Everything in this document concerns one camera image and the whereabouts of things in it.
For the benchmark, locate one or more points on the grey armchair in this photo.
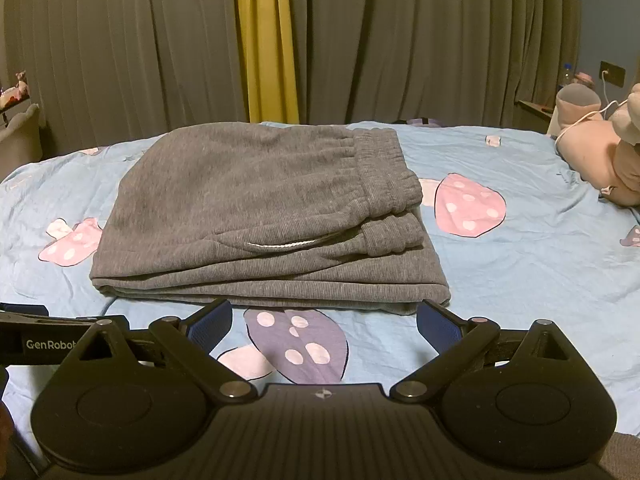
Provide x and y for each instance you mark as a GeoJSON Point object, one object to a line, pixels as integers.
{"type": "Point", "coordinates": [17, 140]}

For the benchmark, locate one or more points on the large pink plush toy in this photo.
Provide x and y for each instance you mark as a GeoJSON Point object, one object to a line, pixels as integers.
{"type": "Point", "coordinates": [590, 155]}

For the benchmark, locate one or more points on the light blue mushroom-print bed sheet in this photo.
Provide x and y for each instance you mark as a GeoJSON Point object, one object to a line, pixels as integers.
{"type": "Point", "coordinates": [525, 270]}

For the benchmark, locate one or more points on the wall socket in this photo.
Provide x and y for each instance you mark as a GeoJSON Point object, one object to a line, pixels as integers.
{"type": "Point", "coordinates": [613, 73]}

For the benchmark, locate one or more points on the small pink toy figure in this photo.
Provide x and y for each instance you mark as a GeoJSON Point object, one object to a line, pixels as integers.
{"type": "Point", "coordinates": [15, 91]}

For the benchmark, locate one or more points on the round grey pink plush toy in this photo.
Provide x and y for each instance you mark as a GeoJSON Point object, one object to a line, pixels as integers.
{"type": "Point", "coordinates": [575, 102]}

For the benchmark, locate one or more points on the grey pants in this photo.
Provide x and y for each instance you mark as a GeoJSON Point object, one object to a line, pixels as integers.
{"type": "Point", "coordinates": [240, 200]}

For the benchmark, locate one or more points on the grey curtain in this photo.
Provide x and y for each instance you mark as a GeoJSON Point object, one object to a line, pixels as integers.
{"type": "Point", "coordinates": [425, 40]}
{"type": "Point", "coordinates": [125, 50]}

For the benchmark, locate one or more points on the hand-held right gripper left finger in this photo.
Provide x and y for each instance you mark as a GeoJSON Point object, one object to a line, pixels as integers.
{"type": "Point", "coordinates": [210, 318]}

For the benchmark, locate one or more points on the yellow curtain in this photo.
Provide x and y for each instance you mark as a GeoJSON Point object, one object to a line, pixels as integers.
{"type": "Point", "coordinates": [265, 40]}

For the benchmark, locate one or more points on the clear plastic bottle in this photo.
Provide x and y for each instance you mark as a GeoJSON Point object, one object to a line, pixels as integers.
{"type": "Point", "coordinates": [567, 76]}

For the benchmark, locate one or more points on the wooden nightstand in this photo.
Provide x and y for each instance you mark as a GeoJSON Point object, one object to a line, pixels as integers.
{"type": "Point", "coordinates": [535, 112]}

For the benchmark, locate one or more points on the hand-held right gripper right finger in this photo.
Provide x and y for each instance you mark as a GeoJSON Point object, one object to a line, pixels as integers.
{"type": "Point", "coordinates": [440, 325]}

